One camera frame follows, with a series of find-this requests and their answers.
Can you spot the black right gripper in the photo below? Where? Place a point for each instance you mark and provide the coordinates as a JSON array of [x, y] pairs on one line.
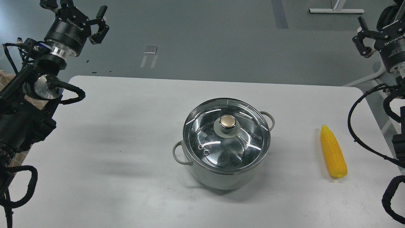
[[391, 46]]

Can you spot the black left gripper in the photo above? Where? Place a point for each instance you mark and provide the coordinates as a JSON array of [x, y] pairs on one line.
[[68, 30]]

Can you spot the glass pot lid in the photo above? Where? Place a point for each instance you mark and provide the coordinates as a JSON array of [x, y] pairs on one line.
[[227, 136]]

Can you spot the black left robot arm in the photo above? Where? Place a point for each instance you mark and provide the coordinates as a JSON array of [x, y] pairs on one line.
[[36, 66]]

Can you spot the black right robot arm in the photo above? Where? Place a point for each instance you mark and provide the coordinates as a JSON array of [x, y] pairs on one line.
[[388, 82]]

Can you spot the yellow corn cob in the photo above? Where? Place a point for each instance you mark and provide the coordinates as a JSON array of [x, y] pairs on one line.
[[332, 153]]

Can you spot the grey steel pot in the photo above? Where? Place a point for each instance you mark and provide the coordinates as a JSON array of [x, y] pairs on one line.
[[212, 179]]

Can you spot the white table leg base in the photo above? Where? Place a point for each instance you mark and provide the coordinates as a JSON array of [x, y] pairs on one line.
[[338, 8]]

